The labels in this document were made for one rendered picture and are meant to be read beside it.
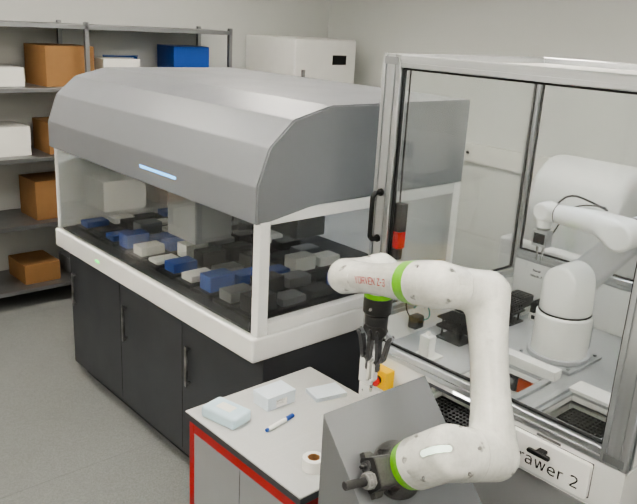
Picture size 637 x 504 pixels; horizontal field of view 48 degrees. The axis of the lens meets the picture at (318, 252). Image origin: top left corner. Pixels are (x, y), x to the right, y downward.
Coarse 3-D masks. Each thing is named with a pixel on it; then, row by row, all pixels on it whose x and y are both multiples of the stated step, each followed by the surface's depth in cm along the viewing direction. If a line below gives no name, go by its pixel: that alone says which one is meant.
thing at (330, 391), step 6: (324, 384) 273; (330, 384) 273; (336, 384) 273; (306, 390) 269; (312, 390) 268; (318, 390) 268; (324, 390) 268; (330, 390) 268; (336, 390) 269; (342, 390) 269; (312, 396) 265; (318, 396) 264; (324, 396) 264; (330, 396) 265; (336, 396) 266; (342, 396) 267
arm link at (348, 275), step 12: (336, 264) 215; (348, 264) 212; (360, 264) 208; (372, 264) 203; (384, 264) 198; (396, 264) 192; (336, 276) 213; (348, 276) 209; (360, 276) 203; (372, 276) 198; (384, 276) 192; (336, 288) 215; (348, 288) 211; (360, 288) 205; (372, 288) 199; (384, 288) 193
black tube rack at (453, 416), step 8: (440, 400) 241; (448, 400) 241; (440, 408) 235; (448, 408) 235; (456, 408) 236; (464, 408) 237; (448, 416) 230; (456, 416) 231; (464, 416) 231; (456, 424) 226; (464, 424) 226
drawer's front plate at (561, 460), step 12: (516, 432) 220; (528, 432) 218; (528, 444) 217; (540, 444) 214; (552, 444) 213; (528, 456) 218; (552, 456) 211; (564, 456) 208; (576, 456) 207; (528, 468) 219; (564, 468) 209; (576, 468) 206; (588, 468) 203; (552, 480) 213; (564, 480) 210; (588, 480) 204; (576, 492) 207
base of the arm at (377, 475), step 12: (384, 444) 184; (396, 444) 181; (360, 456) 181; (372, 456) 180; (384, 456) 178; (360, 468) 177; (372, 468) 176; (384, 468) 176; (348, 480) 172; (360, 480) 173; (372, 480) 174; (384, 480) 175; (396, 480) 176; (372, 492) 176; (384, 492) 179; (396, 492) 179; (408, 492) 179
